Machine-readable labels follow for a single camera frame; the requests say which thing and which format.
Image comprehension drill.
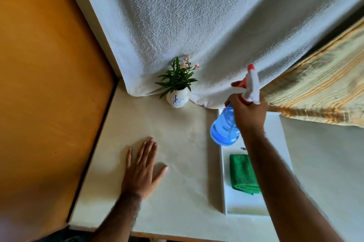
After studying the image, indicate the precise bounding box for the person's left hand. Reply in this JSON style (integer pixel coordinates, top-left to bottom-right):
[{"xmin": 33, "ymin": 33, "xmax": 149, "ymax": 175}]
[{"xmin": 121, "ymin": 137, "xmax": 169, "ymax": 200}]

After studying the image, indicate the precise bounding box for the person's right hand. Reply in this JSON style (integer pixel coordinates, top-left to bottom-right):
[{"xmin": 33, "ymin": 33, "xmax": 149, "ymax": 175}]
[{"xmin": 224, "ymin": 93, "xmax": 268, "ymax": 137}]

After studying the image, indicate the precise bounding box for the blue spray bottle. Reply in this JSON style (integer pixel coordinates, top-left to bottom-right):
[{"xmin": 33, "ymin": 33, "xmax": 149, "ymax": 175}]
[{"xmin": 210, "ymin": 64, "xmax": 261, "ymax": 146}]

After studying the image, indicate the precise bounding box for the person's right forearm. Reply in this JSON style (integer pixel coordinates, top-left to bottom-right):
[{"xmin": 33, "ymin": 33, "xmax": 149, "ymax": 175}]
[{"xmin": 241, "ymin": 130, "xmax": 344, "ymax": 242}]

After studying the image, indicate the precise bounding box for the person's left forearm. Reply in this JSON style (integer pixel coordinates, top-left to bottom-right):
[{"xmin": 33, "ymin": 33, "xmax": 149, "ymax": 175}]
[{"xmin": 90, "ymin": 191, "xmax": 143, "ymax": 242}]

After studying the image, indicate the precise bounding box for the small potted plant white vase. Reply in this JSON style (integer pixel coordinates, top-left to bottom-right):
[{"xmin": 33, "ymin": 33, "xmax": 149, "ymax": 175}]
[{"xmin": 155, "ymin": 56, "xmax": 201, "ymax": 108}]

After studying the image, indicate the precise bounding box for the white tray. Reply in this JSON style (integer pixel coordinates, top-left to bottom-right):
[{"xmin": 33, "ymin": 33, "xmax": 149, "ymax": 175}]
[{"xmin": 218, "ymin": 108, "xmax": 294, "ymax": 217}]

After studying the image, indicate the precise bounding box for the white textured towel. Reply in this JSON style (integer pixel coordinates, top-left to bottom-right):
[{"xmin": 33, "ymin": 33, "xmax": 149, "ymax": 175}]
[{"xmin": 72, "ymin": 0, "xmax": 364, "ymax": 109}]

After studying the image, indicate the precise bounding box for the green microfiber cloth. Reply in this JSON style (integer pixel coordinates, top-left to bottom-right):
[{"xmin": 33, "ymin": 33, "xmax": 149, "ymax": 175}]
[{"xmin": 229, "ymin": 154, "xmax": 261, "ymax": 195}]

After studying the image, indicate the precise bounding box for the yellow striped cloth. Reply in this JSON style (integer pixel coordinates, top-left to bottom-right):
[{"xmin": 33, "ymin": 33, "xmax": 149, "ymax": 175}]
[{"xmin": 261, "ymin": 20, "xmax": 364, "ymax": 129}]

